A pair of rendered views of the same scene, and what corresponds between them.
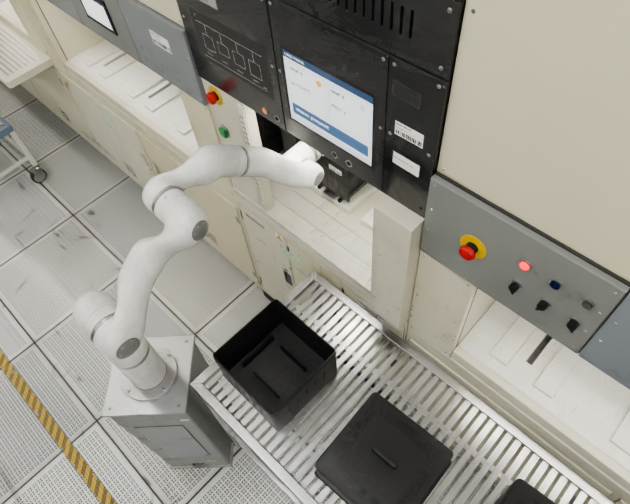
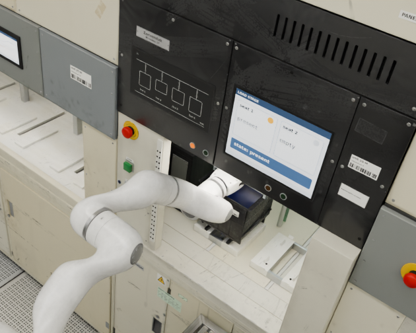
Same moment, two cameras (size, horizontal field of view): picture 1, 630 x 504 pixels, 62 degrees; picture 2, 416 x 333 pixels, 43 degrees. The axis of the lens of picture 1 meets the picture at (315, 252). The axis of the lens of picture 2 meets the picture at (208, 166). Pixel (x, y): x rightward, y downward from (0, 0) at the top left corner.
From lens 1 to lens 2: 0.44 m
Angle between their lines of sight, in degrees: 21
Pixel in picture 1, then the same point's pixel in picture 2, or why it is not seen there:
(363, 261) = (257, 303)
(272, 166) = (193, 198)
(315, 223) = (204, 264)
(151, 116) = (22, 152)
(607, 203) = not seen: outside the picture
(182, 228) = (122, 250)
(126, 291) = (46, 319)
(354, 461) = not seen: outside the picture
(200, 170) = (141, 193)
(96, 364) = not seen: outside the picture
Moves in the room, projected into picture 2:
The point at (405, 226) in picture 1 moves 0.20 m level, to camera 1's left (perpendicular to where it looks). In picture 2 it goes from (346, 256) to (272, 261)
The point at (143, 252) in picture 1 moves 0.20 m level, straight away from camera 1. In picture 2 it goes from (72, 275) to (34, 226)
